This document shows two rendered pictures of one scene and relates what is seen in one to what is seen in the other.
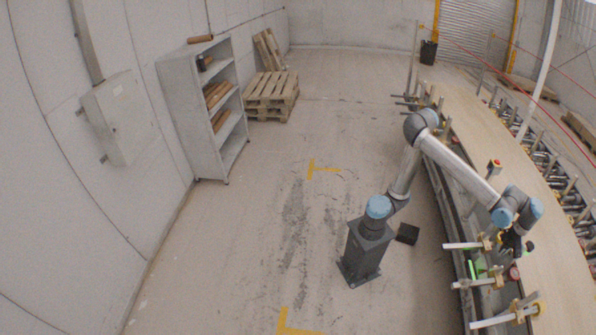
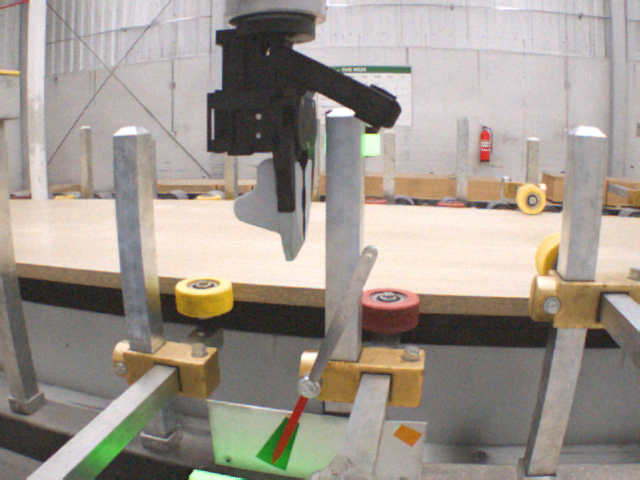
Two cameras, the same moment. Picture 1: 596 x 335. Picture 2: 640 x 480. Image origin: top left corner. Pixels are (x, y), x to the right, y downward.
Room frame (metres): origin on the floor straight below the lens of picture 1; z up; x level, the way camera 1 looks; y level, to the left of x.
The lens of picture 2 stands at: (0.30, -0.53, 1.11)
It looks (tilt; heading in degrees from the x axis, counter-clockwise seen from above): 12 degrees down; 271
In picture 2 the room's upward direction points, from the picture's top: straight up
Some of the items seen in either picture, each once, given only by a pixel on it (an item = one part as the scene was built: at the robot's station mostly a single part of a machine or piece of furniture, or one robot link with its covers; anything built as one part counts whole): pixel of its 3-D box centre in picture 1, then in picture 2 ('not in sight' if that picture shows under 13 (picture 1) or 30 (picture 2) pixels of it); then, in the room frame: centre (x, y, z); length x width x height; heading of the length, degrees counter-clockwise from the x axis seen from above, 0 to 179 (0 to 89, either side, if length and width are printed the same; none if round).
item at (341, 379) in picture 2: (496, 277); (363, 374); (0.26, -1.04, 0.85); 0.14 x 0.06 x 0.05; 169
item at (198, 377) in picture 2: (483, 242); (164, 366); (0.51, -1.09, 0.83); 0.14 x 0.06 x 0.05; 169
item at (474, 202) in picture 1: (477, 197); (1, 273); (0.79, -1.14, 0.93); 0.05 x 0.05 x 0.45; 79
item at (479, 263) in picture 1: (482, 277); (312, 448); (0.32, -1.03, 0.75); 0.26 x 0.01 x 0.10; 169
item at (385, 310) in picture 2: (509, 277); (386, 335); (0.22, -1.14, 0.85); 0.08 x 0.08 x 0.11
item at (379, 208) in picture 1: (378, 211); not in sight; (0.89, -0.47, 0.79); 0.17 x 0.15 x 0.18; 120
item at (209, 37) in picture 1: (199, 38); not in sight; (2.61, 0.95, 1.59); 0.30 x 0.08 x 0.08; 79
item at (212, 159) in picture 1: (210, 108); not in sight; (2.50, 0.96, 0.78); 0.90 x 0.45 x 1.55; 169
